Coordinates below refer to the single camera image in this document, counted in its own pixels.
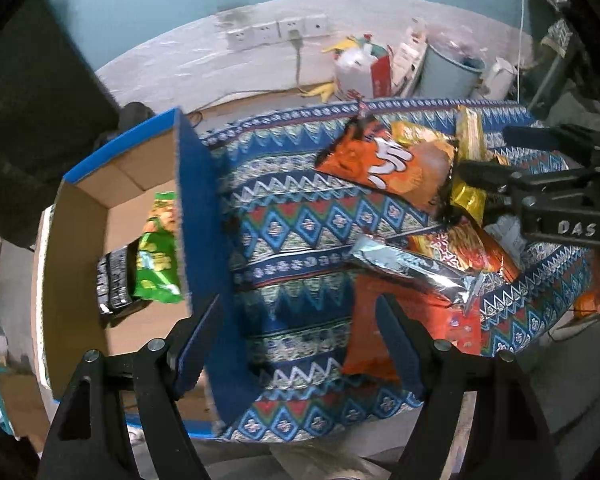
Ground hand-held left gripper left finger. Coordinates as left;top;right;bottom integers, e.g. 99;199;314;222
37;292;226;480

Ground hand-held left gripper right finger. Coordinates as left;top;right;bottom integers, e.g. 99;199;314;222
375;292;563;480

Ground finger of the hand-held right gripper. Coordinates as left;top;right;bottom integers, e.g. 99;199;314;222
454;159;531;202
502;124;600;161

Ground gold foil snack packet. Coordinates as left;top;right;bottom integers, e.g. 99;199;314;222
447;180;488;226

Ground orange red snack packet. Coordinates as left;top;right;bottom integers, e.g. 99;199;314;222
341;275;483;382

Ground long yellow biscuit packet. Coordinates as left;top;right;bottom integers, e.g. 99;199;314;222
455;106;511;166

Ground white snack packet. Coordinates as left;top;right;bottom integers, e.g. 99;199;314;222
485;214;531;261

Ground silver snack packet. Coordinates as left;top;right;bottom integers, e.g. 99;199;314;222
351;234;486;313

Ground orange yellow snack packet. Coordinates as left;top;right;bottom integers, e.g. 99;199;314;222
390;120;458;150

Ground orange fries snack packet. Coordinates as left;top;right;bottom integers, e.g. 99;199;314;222
410;220;522;286

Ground large orange chip bag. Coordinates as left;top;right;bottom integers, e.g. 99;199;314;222
314;115;461;221

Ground blue cardboard box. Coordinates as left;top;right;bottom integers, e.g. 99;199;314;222
30;107;261;441

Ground white kettle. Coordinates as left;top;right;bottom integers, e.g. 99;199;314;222
480;57;519;101

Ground green snack packet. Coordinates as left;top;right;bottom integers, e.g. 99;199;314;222
132;232;185;305
146;191;180;237

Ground blue grey bin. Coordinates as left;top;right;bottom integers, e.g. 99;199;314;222
417;40;486;100

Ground black snack packet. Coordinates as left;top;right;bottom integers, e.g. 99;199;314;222
96;245;146;316

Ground white carton boxes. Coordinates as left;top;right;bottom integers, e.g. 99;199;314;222
390;17;428;96

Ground red paper bag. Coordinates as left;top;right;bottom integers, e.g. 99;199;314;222
370;52;394;98

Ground patterned blue tablecloth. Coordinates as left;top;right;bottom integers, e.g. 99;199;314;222
195;97;597;443

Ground white plastic bag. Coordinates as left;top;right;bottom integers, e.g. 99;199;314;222
334;42;381;102

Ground banana peel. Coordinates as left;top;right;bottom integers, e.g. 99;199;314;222
322;35;371;54
300;82;336;102

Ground black cylinder object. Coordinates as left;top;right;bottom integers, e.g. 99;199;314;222
117;102;153;132

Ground dark cabinet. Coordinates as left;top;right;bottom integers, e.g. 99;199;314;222
0;0;122;251

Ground dark metal frame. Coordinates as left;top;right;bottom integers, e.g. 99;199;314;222
535;10;592;111

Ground white hanging cord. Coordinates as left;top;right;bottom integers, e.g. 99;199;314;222
517;0;529;96

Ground grey plug cable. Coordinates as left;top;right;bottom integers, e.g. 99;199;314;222
287;30;312;96

